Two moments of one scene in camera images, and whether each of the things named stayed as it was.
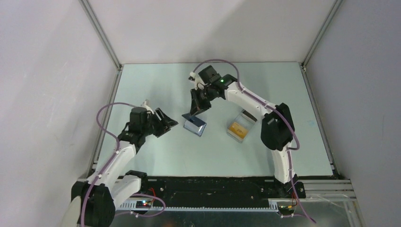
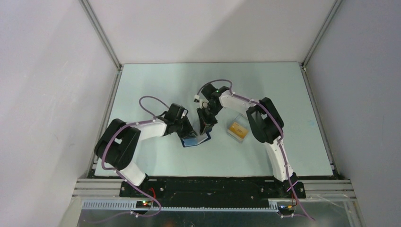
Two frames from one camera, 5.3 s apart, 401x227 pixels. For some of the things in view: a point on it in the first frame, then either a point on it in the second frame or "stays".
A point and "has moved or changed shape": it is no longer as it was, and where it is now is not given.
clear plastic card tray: (241, 126) stays
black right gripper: (196, 106) to (208, 123)
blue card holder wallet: (194, 124) has moved or changed shape
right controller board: (288, 208) stays
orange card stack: (238, 129) stays
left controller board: (143, 204) stays
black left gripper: (166, 125) to (189, 131)
